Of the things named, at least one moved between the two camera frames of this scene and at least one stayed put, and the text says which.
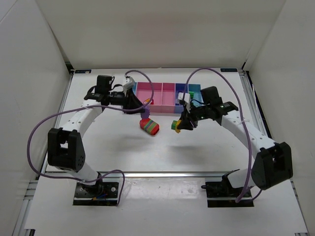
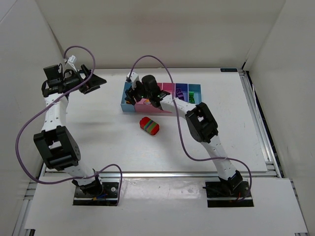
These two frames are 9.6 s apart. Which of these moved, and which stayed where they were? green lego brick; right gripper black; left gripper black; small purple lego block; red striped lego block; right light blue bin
Moved: small purple lego block; right gripper black; left gripper black
Stayed: green lego brick; red striped lego block; right light blue bin
